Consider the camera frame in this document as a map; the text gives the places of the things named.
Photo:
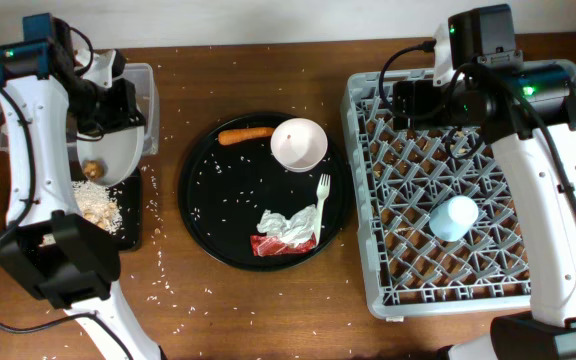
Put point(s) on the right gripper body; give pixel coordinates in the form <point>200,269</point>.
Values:
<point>431,105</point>

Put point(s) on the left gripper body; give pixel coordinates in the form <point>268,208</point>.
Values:
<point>109,107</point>

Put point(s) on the grey plate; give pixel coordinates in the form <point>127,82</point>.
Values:
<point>119,151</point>

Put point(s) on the brown food scrap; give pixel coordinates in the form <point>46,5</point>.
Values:
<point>93,170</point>

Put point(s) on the rice and food scraps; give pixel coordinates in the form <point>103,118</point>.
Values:
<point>97,205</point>

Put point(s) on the orange carrot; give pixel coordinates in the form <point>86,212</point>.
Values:
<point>234,136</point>

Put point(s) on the light blue cup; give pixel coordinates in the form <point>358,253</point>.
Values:
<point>452,219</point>

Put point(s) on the beige bowl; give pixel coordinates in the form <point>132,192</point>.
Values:
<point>299,144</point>

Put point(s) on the white napkin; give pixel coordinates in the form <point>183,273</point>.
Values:
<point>296,231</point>

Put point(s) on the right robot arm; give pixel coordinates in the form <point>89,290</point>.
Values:
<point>526,112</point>

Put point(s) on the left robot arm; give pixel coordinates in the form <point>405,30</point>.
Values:
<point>62,107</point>

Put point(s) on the grey dishwasher rack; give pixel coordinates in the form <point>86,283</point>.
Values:
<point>399,177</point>

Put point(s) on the clear plastic bin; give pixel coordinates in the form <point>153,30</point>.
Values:
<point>142,76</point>

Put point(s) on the black rectangular tray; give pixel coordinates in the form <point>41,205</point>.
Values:
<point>129,195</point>

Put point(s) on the white plastic fork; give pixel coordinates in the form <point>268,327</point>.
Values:
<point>322,193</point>

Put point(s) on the round black serving tray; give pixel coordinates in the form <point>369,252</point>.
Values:
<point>224,190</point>

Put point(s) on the red snack wrapper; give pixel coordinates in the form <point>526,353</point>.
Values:
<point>264,246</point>

